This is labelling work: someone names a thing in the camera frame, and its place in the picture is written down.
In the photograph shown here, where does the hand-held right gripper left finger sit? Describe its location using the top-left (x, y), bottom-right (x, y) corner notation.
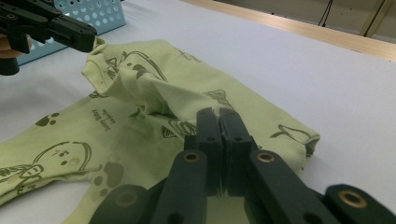
top-left (183, 106), bottom-right (224, 198)

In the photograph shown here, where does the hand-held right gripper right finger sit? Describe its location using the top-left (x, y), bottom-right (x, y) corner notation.
top-left (219, 106), bottom-right (260, 198)

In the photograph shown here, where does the light blue plastic basket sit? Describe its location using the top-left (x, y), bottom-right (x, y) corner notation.
top-left (17, 0), bottom-right (127, 66)

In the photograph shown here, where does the green printed baby romper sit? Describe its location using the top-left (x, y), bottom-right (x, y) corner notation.
top-left (0, 38), bottom-right (321, 224)

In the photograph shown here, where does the wooden table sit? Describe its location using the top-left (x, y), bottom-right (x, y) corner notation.
top-left (180, 0), bottom-right (396, 63)

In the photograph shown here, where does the black power cable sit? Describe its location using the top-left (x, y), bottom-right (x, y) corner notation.
top-left (317, 0), bottom-right (334, 28)

